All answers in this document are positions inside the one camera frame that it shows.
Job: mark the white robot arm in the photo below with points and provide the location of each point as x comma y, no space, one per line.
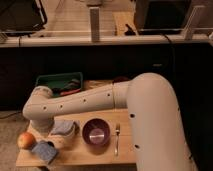
155,117

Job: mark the red yellow apple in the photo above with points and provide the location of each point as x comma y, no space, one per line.
26,140

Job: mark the dark red small bowl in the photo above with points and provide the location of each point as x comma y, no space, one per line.
120,79

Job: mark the banana peel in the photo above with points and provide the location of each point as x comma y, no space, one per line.
96,84

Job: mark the silver fork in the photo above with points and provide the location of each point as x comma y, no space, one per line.
117,131

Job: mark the purple bowl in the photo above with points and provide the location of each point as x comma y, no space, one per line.
96,132

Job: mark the green plastic tray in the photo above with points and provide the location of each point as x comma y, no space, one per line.
58,80

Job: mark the wooden table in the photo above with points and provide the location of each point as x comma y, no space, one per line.
76,151

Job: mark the black monitor right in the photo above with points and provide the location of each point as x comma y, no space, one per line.
152,17

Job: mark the black monitor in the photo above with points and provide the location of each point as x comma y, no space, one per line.
21,17
152,17

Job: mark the blue sponge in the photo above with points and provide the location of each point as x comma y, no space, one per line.
45,152

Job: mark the black monitor left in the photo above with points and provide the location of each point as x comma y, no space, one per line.
21,17

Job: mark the black handled tool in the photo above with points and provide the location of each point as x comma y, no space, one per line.
71,85

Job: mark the red handled tool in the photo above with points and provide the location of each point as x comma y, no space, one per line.
66,92

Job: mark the white vertical post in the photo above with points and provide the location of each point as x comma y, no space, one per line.
94,24

